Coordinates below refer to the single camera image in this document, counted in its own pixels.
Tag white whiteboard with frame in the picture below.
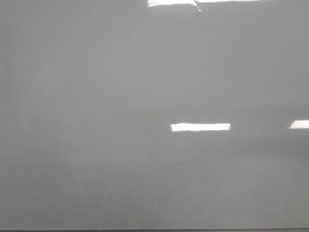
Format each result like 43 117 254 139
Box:
0 0 309 230

